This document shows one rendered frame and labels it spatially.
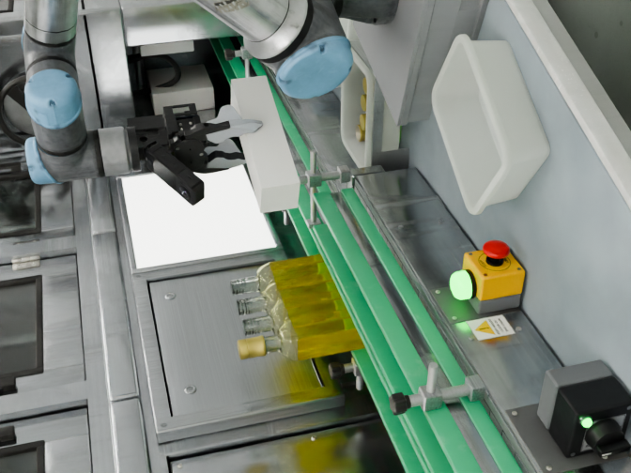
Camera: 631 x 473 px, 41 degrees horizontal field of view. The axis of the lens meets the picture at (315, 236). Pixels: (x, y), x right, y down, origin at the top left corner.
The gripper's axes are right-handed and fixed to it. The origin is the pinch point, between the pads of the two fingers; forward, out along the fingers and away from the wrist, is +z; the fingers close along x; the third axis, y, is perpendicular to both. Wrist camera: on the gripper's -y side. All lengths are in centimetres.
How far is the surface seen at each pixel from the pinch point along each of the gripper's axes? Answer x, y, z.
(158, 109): 80, 90, -8
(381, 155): 21.2, 11.7, 28.3
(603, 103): -24, -23, 42
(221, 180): 64, 46, 3
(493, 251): -3.0, -29.6, 29.3
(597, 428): -10, -61, 29
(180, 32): 50, 87, 0
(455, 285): 2.3, -31.3, 24.0
